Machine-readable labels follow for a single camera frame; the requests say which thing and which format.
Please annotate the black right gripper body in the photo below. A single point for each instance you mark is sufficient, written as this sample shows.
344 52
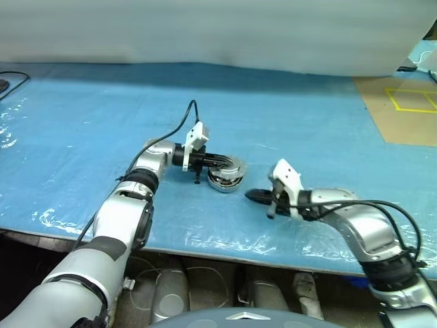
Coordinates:
279 202

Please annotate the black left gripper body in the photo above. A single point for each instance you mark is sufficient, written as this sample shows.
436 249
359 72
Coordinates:
198 160

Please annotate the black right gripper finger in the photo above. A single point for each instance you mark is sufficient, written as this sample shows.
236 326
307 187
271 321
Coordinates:
259 194
260 201

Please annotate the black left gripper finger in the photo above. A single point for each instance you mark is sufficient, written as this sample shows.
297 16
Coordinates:
218 164
220 156

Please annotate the motor stator with copper windings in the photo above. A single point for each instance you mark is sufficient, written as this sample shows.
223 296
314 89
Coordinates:
225 184

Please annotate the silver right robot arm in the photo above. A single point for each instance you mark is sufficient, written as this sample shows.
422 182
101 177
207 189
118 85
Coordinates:
368 225

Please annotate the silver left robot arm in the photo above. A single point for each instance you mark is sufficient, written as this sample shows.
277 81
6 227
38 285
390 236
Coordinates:
119 212

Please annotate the grey rounded cylinder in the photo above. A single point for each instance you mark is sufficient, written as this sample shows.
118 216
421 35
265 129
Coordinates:
268 295
170 297

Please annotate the grey robot torso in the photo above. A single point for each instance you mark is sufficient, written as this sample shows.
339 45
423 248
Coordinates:
222 319

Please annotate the blue plastic table cover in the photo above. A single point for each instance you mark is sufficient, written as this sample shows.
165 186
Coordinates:
68 153

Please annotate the white foam backdrop sheet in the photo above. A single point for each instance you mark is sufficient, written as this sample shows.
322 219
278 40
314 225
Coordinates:
170 30

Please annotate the small white connector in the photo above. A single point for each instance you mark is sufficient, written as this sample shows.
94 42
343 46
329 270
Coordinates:
128 284

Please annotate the brown cardboard sheet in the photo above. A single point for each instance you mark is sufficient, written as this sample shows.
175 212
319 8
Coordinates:
403 126

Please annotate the yellow tape grid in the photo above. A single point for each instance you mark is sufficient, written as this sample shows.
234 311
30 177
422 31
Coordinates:
392 99

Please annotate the flat black device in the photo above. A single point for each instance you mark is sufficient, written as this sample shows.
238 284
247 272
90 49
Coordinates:
407 69

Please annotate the small black rounded object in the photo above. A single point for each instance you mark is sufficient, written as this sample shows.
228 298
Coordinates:
3 85

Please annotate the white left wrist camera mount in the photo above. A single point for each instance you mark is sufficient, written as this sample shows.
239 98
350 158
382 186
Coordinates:
198 133

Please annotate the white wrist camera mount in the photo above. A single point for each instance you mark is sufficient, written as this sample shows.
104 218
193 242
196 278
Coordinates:
285 172
198 133

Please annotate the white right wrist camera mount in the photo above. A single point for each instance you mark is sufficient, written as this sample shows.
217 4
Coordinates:
285 172

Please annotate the white wrapped post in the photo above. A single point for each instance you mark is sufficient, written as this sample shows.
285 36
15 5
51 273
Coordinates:
307 297

